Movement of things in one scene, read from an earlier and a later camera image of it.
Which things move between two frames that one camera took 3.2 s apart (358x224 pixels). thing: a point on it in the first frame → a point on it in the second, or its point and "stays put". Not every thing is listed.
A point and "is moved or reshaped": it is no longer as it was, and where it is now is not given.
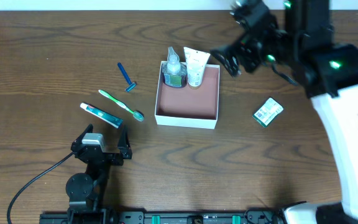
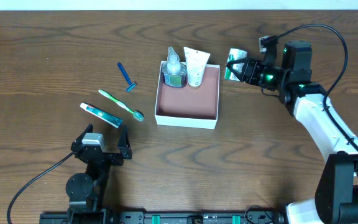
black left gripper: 105,156 stays put
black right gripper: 245,58 → 249,71
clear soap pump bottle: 174,72 stays put
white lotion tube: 196,61 stays put
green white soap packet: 268,113 is moved or reshaped
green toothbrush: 137,116 stays put
